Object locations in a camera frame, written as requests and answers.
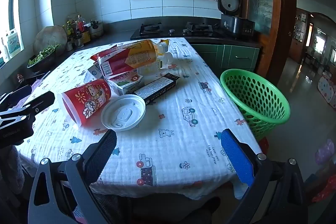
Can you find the small white green carton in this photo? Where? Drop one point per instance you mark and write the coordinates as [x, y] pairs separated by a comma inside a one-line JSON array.
[[123, 82]]

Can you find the person's left forearm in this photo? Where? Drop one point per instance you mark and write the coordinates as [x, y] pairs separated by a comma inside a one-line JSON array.
[[10, 169]]

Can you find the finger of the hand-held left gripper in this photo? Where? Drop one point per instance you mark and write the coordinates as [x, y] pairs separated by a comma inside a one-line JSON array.
[[18, 96], [42, 102]]

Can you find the red patterned bag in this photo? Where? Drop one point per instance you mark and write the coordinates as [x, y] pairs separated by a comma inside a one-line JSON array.
[[325, 190]]

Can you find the green plastic basket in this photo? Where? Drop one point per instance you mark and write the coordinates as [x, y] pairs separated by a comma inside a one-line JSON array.
[[262, 113]]

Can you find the green kitchen cabinet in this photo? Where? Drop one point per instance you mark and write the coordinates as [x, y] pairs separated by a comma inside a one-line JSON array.
[[236, 56]]

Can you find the white plastic jug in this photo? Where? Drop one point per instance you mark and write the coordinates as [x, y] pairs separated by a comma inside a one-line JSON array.
[[13, 43]]

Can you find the black rice cooker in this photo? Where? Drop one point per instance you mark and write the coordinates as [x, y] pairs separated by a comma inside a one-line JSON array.
[[236, 24]]

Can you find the red cartoon paper cup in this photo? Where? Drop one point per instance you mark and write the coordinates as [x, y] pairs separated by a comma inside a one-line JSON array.
[[89, 98]]

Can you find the long black box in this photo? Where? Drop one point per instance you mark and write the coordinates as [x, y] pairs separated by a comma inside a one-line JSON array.
[[157, 86]]

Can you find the white plastic lid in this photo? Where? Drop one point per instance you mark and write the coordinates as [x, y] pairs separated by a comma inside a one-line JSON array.
[[123, 113]]

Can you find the bowl of green vegetables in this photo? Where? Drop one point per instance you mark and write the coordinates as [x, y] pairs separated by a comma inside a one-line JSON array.
[[42, 58]]

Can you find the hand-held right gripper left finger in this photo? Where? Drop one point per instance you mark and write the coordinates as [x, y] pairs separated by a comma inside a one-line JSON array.
[[103, 153]]

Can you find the spotted play fence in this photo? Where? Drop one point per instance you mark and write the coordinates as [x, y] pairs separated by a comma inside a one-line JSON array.
[[326, 90]]

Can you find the purple plastic bag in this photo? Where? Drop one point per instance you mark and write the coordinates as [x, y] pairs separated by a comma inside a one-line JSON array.
[[325, 151]]

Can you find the red white carton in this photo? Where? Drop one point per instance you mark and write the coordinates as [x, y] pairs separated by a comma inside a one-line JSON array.
[[115, 62]]

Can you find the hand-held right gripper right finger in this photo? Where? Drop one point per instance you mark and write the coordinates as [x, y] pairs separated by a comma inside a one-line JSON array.
[[236, 158]]

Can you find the small clear plastic bottle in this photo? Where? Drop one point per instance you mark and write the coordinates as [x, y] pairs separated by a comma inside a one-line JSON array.
[[165, 61]]

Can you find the round chopping block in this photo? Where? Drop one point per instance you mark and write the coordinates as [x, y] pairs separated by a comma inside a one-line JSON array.
[[50, 37]]

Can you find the printed white tablecloth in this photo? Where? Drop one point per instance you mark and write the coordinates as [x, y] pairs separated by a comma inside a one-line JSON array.
[[183, 98]]

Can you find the black gas stove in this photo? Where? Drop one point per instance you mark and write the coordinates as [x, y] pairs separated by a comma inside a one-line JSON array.
[[178, 32]]

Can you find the window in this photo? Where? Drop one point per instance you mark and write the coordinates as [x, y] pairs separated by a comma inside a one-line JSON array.
[[13, 3]]

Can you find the row of condiment bottles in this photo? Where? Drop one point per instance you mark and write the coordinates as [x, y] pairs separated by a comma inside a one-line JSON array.
[[77, 29]]

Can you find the red plastic stool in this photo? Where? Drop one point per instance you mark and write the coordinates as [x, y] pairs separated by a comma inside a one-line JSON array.
[[263, 145]]

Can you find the orange label plastic bottle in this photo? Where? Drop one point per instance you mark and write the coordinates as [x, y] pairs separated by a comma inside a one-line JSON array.
[[141, 53]]

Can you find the wooden glass door cabinet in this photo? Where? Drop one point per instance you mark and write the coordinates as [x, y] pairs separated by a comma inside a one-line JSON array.
[[278, 29]]

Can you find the steel pot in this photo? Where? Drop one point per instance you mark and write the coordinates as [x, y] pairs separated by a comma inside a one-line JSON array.
[[96, 29]]

